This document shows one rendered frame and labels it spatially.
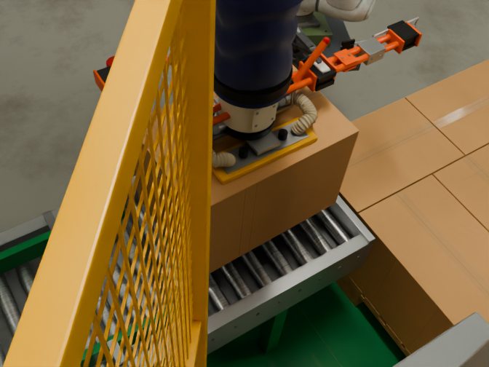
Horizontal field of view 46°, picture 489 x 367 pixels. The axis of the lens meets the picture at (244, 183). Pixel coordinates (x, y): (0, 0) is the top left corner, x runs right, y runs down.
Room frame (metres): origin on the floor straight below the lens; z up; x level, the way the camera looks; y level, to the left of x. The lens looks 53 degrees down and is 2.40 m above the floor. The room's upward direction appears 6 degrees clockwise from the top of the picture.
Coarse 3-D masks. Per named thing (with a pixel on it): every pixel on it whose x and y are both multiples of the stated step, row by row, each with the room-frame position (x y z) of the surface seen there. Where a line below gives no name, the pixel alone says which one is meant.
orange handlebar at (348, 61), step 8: (384, 40) 1.52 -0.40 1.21; (352, 48) 1.45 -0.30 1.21; (392, 48) 1.48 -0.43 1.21; (168, 56) 1.33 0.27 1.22; (336, 56) 1.40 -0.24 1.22; (344, 56) 1.40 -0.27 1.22; (352, 56) 1.41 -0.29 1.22; (360, 56) 1.42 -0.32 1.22; (336, 64) 1.39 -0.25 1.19; (344, 64) 1.37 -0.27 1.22; (352, 64) 1.38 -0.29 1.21; (296, 72) 1.31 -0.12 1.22; (304, 80) 1.28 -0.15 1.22; (296, 88) 1.25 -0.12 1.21; (216, 104) 1.15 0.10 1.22; (224, 112) 1.12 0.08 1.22; (216, 120) 1.09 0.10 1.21; (224, 120) 1.10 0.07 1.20
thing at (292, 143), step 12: (276, 132) 1.17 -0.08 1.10; (288, 132) 1.17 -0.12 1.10; (312, 132) 1.19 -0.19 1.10; (240, 144) 1.11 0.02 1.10; (288, 144) 1.13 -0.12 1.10; (300, 144) 1.14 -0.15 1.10; (240, 156) 1.05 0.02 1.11; (252, 156) 1.07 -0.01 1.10; (264, 156) 1.07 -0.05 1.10; (276, 156) 1.08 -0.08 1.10; (216, 168) 1.01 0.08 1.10; (228, 168) 1.01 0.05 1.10; (240, 168) 1.02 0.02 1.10; (252, 168) 1.03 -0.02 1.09; (228, 180) 0.98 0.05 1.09
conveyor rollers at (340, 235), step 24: (288, 240) 1.14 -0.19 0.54; (312, 240) 1.15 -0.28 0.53; (336, 240) 1.18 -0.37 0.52; (24, 264) 0.92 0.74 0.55; (288, 264) 1.03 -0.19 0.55; (0, 288) 0.82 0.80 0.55; (24, 288) 0.84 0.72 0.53; (216, 288) 0.91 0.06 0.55; (240, 288) 0.92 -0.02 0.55; (0, 360) 0.58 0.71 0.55
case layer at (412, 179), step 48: (432, 96) 1.99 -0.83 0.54; (480, 96) 2.03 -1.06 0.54; (384, 144) 1.67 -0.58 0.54; (432, 144) 1.69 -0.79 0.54; (480, 144) 1.72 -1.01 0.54; (384, 192) 1.41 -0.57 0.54; (432, 192) 1.43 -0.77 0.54; (480, 192) 1.46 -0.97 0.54; (384, 240) 1.18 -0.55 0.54; (432, 240) 1.20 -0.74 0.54; (480, 240) 1.22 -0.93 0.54; (384, 288) 1.09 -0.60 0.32; (432, 288) 1.00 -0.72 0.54; (480, 288) 1.02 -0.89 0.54; (432, 336) 0.89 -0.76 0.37
